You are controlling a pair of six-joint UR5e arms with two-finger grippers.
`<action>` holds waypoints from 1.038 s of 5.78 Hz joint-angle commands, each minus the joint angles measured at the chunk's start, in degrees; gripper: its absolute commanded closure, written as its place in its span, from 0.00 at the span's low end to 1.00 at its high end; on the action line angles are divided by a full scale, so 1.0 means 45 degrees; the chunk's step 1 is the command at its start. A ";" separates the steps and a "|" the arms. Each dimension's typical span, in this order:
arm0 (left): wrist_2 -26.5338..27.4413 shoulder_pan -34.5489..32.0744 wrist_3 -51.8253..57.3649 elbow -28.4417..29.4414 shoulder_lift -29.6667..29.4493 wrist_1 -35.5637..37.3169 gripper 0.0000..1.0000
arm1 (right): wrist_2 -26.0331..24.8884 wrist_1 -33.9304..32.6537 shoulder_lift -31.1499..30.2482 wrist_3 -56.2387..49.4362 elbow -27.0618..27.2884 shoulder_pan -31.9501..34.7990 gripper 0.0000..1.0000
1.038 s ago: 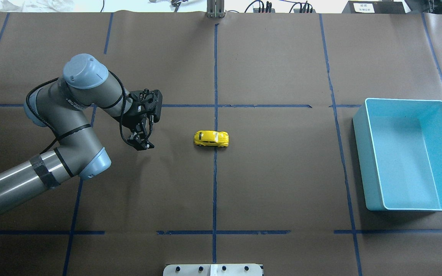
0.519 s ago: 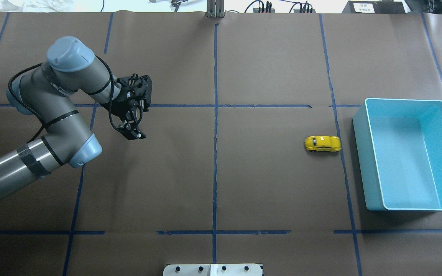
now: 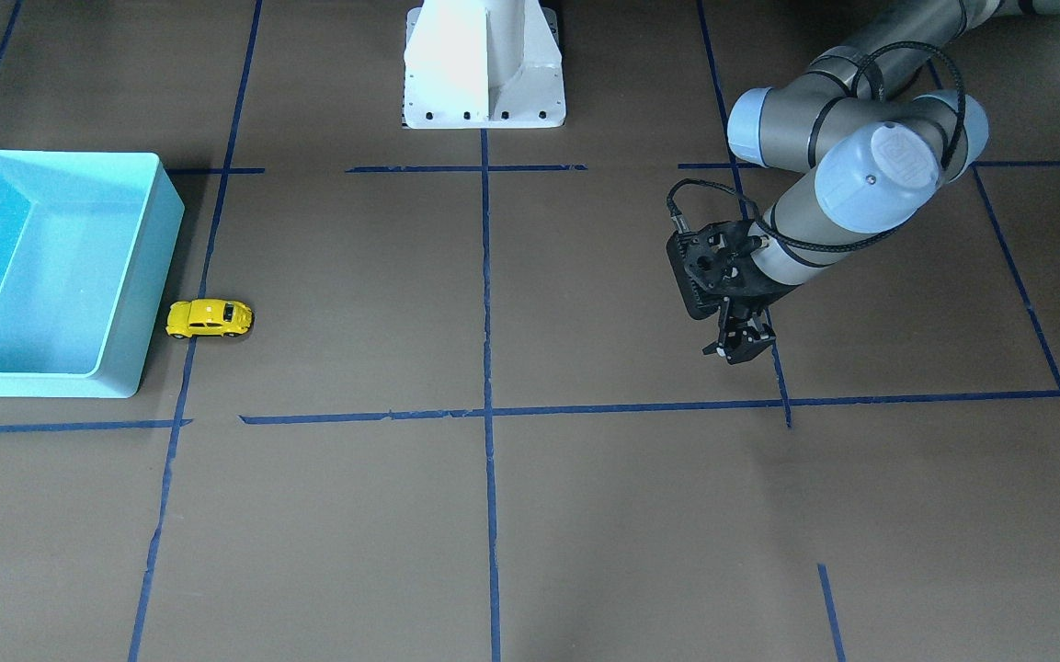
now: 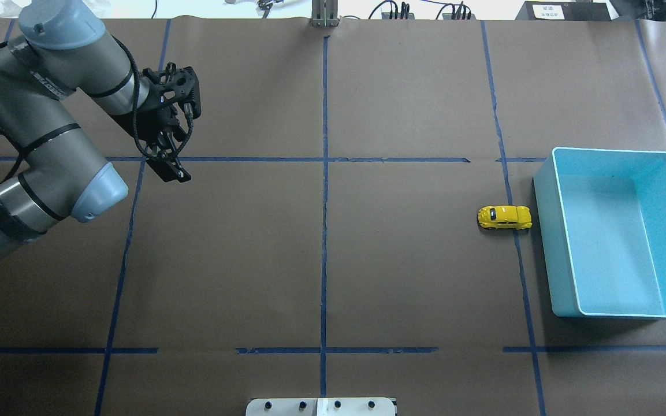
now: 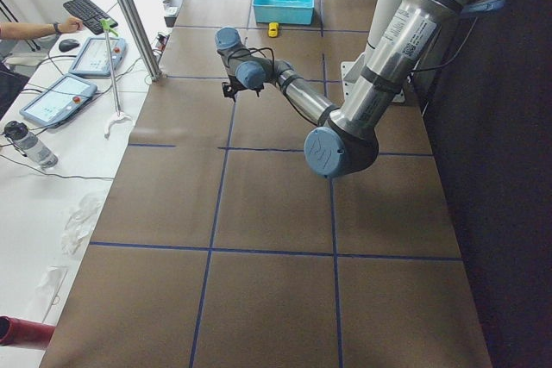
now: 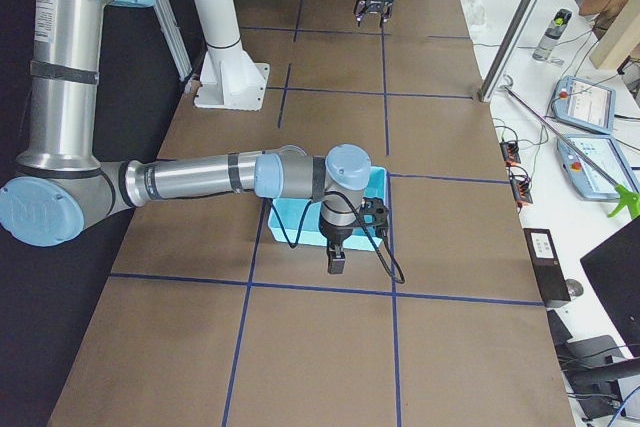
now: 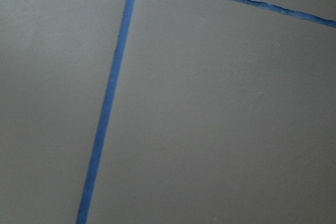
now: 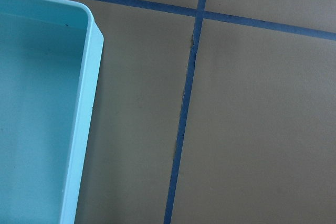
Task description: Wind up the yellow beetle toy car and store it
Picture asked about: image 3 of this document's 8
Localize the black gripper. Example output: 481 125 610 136
666 221 789 364

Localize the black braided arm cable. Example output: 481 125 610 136
667 40 967 254

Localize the yellow beetle toy car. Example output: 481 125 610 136
165 298 254 339

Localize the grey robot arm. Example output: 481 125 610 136
665 1 1060 365

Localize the brown paper table cover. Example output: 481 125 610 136
0 1 1060 661

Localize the light blue plastic bin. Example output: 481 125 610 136
0 150 186 399

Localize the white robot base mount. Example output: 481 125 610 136
403 1 567 130

